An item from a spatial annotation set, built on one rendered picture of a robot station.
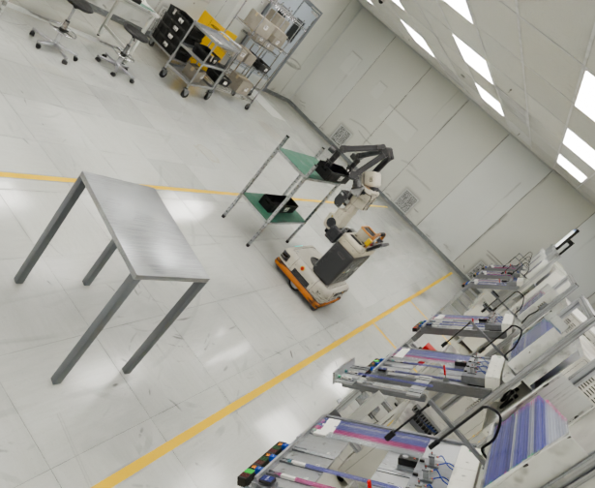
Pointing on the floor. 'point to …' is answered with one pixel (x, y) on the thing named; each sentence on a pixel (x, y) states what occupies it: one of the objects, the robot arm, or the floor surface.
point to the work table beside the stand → (168, 236)
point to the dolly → (170, 39)
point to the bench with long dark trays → (101, 25)
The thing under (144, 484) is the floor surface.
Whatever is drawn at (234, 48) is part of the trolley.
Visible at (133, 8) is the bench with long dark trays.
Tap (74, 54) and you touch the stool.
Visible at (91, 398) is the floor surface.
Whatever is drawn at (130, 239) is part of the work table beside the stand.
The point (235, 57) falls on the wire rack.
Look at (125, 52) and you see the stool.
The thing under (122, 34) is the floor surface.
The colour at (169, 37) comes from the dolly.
